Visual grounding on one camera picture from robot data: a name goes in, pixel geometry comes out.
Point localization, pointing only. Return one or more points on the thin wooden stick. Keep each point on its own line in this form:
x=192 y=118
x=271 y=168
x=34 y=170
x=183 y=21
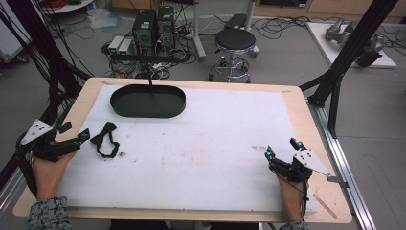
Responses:
x=325 y=206

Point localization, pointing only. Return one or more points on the black oval tray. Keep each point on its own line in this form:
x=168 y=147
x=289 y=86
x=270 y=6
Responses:
x=148 y=102

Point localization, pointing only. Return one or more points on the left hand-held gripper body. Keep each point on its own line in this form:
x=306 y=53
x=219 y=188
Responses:
x=48 y=148

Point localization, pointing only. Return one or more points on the aluminium rail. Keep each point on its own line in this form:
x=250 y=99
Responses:
x=9 y=195
x=343 y=166

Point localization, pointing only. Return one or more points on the black round stool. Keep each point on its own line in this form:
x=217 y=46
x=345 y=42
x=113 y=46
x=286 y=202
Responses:
x=235 y=40

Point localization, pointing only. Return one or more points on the clear plastic bag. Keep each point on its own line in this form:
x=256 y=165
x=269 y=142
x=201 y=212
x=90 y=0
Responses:
x=102 y=18

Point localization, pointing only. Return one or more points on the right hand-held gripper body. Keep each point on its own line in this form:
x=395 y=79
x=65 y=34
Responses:
x=295 y=168

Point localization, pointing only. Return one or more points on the grey metal bracket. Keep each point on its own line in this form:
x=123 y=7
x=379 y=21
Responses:
x=337 y=180

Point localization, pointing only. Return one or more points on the grey robot device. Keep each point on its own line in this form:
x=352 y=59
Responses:
x=341 y=33

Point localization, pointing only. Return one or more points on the flat black box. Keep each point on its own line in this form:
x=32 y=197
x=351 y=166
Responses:
x=236 y=21

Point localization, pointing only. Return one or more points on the small white power box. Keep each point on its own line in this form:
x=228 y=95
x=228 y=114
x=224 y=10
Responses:
x=125 y=47
x=115 y=44

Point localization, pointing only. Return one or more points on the white round table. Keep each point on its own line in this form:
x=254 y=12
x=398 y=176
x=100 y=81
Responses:
x=70 y=5

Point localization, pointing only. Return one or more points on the white foam mat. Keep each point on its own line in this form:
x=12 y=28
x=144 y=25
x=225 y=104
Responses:
x=198 y=150

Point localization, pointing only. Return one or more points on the black computer tower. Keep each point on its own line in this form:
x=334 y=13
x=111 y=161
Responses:
x=145 y=32
x=166 y=28

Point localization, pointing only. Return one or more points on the white floor board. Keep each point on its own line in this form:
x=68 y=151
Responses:
x=322 y=41

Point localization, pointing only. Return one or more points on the wooden table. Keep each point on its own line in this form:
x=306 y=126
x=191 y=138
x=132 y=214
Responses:
x=304 y=105

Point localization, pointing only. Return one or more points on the black camera stand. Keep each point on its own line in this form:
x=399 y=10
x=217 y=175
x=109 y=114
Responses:
x=145 y=58

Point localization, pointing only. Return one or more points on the person's left hand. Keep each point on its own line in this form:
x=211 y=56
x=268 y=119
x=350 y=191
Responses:
x=48 y=174

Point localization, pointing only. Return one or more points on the black bow tie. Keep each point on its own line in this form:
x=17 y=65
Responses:
x=108 y=129

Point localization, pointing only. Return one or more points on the person's right hand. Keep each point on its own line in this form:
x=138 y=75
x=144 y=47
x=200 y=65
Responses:
x=292 y=198

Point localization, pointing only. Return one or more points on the white stand leg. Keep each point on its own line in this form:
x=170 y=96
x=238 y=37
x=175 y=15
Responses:
x=252 y=19
x=198 y=38

